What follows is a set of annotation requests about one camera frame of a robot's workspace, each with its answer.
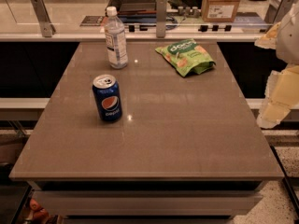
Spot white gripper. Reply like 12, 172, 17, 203
254, 2, 299, 129

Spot blue pepsi can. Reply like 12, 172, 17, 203
93, 74, 122, 121

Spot cardboard box with label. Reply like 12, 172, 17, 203
201, 0, 240, 22

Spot green snack bag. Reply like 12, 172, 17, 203
155, 39, 216, 77

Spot clear plastic water bottle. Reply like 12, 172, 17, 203
104, 7, 128, 69

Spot dark placard on floor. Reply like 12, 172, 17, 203
80, 16, 104, 26

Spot orange object under table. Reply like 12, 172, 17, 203
29, 199, 50, 224

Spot right metal glass bracket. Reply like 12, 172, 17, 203
264, 0, 295, 23

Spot metal glass bracket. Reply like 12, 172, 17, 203
156, 0, 167, 38
264, 0, 295, 23
30, 0, 56, 37

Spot middle metal glass bracket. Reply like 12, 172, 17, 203
156, 0, 167, 38

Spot left metal glass bracket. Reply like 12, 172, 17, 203
30, 0, 56, 37

